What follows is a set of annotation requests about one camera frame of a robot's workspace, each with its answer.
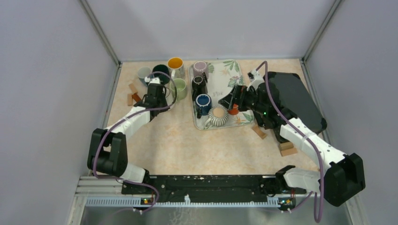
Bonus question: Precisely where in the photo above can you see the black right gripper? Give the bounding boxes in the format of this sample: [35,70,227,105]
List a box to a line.
[218,84,267,115]

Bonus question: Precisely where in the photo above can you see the small orange cup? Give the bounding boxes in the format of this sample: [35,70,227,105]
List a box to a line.
[228,104,239,115]

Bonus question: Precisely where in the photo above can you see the dark green mug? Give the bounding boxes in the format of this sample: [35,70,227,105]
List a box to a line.
[152,64,170,85]

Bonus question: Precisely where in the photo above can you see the grey striped mug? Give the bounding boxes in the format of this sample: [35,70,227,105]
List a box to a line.
[204,105,229,129]

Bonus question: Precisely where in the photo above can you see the light green mug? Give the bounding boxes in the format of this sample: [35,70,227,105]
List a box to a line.
[169,78,188,101]

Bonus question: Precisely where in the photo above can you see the light blue dotted mug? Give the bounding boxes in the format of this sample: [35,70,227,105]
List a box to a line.
[137,67,152,86]

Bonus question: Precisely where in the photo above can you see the white ribbed mug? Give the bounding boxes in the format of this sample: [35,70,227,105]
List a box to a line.
[155,89,170,108]

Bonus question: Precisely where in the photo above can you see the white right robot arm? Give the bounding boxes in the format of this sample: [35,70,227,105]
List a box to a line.
[219,72,366,206]

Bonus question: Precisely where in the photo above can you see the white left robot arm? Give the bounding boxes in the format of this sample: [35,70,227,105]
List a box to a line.
[87,77,174,194]

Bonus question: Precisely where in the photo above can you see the navy blue mug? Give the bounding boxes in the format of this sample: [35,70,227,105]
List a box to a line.
[195,94,212,119]

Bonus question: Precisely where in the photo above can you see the black octagonal mug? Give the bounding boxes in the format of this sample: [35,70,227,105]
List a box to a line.
[191,75,208,101]

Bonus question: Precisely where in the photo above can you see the lilac mug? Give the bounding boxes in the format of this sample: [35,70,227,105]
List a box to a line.
[192,61,209,78]

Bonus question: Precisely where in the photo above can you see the reddish brown wooden block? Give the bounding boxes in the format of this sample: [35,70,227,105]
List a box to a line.
[132,93,142,103]

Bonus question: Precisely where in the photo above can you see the tan wooden block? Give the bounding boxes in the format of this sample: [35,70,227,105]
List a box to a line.
[129,83,138,94]

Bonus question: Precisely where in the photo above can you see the light wooden block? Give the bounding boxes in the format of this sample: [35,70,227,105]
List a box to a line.
[252,125,267,139]

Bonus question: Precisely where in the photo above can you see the black poker chip case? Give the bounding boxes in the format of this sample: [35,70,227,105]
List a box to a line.
[268,72,327,134]

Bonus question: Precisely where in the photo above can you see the stacked wooden blocks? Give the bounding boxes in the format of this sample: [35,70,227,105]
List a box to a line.
[278,142,298,157]

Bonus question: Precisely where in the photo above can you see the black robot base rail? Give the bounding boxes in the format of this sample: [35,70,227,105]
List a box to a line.
[121,175,306,203]

